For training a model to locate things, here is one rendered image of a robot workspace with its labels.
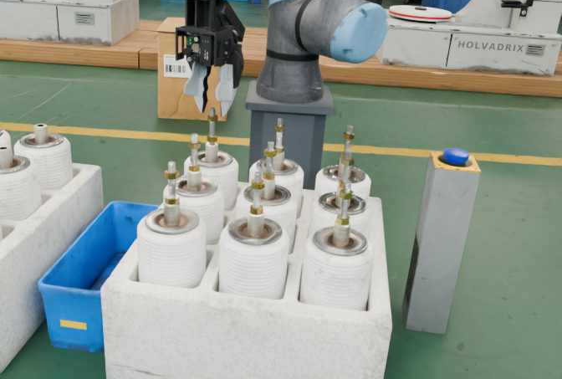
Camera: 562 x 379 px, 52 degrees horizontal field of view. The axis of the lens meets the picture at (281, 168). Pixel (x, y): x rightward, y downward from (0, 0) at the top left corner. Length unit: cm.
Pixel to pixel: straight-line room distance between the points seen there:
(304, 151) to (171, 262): 54
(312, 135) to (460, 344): 51
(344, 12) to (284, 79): 21
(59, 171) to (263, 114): 42
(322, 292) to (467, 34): 215
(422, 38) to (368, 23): 166
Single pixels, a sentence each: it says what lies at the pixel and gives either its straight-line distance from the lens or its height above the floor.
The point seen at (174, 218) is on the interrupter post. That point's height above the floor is 26.
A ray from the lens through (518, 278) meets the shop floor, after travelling 131.
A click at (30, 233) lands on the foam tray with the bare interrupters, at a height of 17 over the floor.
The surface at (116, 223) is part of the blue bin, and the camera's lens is 120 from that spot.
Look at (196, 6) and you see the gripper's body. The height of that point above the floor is 52.
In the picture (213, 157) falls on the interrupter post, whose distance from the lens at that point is 101.
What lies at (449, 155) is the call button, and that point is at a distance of 94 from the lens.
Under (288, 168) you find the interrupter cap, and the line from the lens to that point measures 100.
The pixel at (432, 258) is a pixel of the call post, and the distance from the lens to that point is 100.
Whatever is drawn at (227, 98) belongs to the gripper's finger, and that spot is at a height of 37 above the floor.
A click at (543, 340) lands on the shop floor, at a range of 115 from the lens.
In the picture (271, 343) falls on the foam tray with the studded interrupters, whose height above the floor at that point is 13.
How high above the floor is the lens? 64
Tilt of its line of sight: 23 degrees down
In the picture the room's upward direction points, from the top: 4 degrees clockwise
